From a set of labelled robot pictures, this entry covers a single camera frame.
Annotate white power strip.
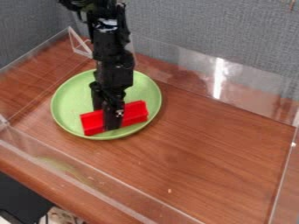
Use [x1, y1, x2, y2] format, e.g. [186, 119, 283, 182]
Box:
[47, 206, 87, 224]

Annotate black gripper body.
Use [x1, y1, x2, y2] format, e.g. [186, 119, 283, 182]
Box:
[58, 0, 136, 100]

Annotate clear acrylic enclosure walls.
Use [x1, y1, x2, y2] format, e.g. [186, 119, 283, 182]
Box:
[0, 30, 299, 224]

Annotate clear acrylic corner bracket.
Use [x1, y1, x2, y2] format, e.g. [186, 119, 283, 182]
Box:
[68, 27, 92, 59]

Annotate red rectangular block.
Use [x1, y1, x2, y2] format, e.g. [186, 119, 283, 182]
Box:
[79, 101, 150, 137]

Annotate green round plate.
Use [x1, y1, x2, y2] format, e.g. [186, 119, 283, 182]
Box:
[51, 69, 163, 140]

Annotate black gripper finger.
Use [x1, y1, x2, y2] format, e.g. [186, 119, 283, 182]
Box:
[88, 81, 104, 110]
[103, 99, 126, 131]

